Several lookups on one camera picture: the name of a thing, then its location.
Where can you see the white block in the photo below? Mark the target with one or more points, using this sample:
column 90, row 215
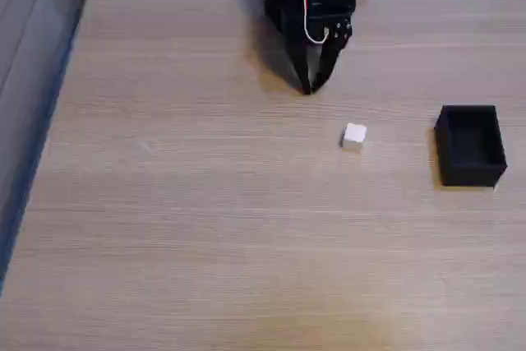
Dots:
column 354, row 136

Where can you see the black open box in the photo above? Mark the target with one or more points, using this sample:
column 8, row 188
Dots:
column 470, row 149

